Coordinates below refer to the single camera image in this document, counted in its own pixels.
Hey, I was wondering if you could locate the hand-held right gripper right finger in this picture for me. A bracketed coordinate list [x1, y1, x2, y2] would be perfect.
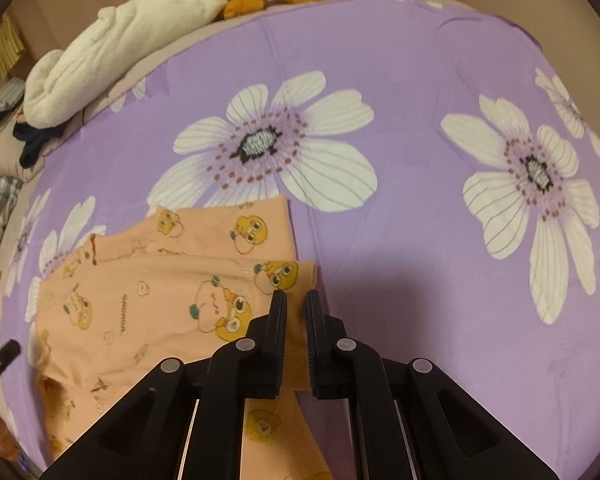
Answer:
[305, 289, 561, 480]

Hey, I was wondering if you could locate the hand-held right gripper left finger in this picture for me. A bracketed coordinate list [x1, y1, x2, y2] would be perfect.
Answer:
[40, 290, 288, 480]

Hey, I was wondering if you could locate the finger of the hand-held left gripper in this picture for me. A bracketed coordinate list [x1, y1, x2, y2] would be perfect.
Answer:
[0, 339, 22, 386]

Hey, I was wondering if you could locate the orange printed baby shirt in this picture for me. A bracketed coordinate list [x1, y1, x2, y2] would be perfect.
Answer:
[30, 195, 333, 480]

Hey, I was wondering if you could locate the dark navy cloth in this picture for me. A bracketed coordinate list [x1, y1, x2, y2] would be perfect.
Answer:
[12, 121, 68, 170]

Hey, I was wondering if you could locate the purple floral bed sheet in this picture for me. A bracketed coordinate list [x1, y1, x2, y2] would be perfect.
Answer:
[0, 0, 600, 480]

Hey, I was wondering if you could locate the striped grey pillow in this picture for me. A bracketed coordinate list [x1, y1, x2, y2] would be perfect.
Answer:
[0, 77, 26, 126]

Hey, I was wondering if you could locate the yellow fringed cloth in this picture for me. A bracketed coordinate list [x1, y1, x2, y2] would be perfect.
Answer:
[0, 15, 23, 81]

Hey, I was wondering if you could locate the white plush goose toy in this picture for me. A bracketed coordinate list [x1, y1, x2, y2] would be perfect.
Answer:
[24, 0, 328, 128]

